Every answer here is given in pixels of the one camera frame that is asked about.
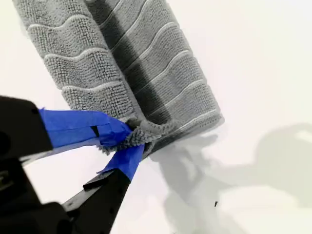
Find grey striped towel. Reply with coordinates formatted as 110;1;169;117
11;0;225;156

